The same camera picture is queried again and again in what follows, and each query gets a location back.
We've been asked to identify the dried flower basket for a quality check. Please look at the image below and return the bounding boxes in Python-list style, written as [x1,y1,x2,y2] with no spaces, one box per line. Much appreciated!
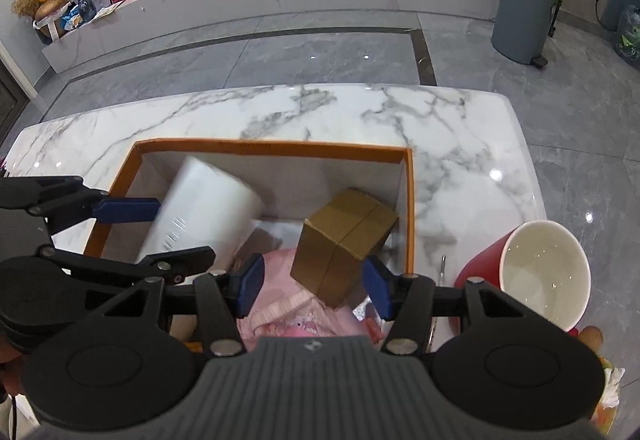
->
[11,0,72,45]

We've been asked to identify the orange cardboard storage box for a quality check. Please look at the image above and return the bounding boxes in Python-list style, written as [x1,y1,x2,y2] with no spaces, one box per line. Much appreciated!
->
[86,138,414,343]

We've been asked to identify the grey pedal trash bin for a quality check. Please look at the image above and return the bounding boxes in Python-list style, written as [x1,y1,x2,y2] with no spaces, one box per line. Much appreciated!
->
[491,0,560,69]

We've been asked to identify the blue water jug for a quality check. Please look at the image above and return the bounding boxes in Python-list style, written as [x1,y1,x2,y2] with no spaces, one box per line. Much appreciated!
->
[613,5,640,69]

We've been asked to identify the brown cardboard box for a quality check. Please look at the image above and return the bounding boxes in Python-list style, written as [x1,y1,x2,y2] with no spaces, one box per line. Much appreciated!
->
[291,189,398,308]

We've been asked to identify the white rectangular box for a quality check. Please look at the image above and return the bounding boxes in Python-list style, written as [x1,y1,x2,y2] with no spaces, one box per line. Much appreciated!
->
[138,156,264,270]

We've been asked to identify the pink mini backpack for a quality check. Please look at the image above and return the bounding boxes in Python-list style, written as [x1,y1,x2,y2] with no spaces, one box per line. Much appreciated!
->
[236,249,369,349]

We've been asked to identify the red mug white inside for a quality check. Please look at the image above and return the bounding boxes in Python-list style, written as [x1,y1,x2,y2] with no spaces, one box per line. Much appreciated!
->
[454,220,591,332]

